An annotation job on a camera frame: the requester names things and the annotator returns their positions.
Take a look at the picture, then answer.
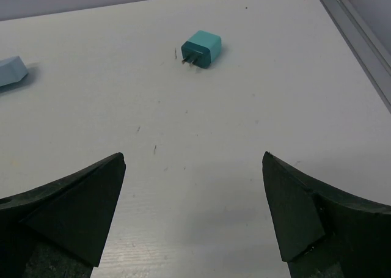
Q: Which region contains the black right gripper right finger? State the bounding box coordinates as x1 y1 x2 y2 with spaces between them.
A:
262 152 390 277

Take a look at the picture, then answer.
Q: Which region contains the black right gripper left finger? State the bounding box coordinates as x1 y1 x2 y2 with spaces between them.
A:
1 153 125 277

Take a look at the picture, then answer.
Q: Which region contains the teal charger plug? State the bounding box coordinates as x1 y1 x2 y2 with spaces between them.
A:
181 31 222 69

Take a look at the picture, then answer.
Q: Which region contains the light blue power strip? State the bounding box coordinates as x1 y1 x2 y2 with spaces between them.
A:
0 56 28 87

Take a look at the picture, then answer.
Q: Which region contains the aluminium side rail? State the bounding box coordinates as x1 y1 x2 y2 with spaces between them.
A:
319 0 390 109

